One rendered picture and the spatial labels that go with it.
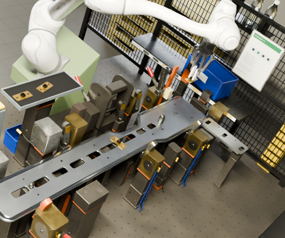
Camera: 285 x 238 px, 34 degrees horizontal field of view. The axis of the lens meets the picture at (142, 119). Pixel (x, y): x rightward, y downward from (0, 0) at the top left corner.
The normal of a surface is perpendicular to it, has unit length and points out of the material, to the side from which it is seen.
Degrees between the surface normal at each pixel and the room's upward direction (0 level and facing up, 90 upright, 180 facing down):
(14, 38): 0
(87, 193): 0
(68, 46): 44
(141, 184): 90
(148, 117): 0
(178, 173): 90
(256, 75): 90
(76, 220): 90
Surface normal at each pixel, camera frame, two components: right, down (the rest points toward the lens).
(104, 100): -0.62, 0.29
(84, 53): -0.21, -0.33
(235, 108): 0.33, -0.74
